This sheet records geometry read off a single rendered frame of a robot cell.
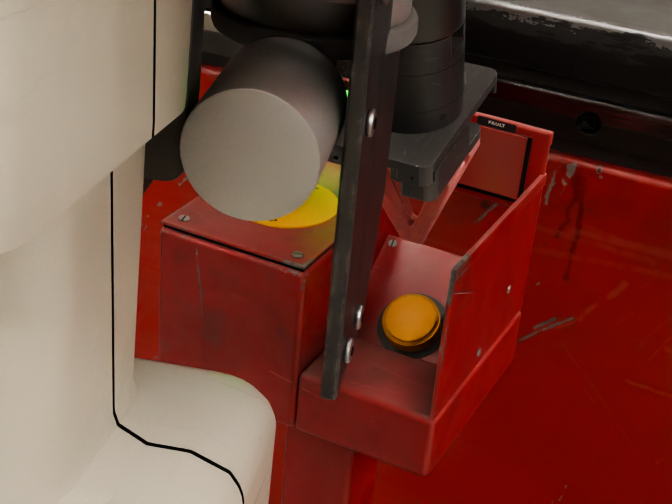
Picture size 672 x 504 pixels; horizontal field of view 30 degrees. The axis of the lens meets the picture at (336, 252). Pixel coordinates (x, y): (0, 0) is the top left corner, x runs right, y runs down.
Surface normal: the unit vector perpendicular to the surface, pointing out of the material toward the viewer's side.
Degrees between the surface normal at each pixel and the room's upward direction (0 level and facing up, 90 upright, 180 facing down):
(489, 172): 90
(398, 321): 35
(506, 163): 90
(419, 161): 14
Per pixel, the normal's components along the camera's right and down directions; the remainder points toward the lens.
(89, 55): 0.98, 0.15
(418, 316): -0.19, -0.49
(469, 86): -0.04, -0.75
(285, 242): 0.08, -0.88
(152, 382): 0.43, -0.89
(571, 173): -0.42, 0.40
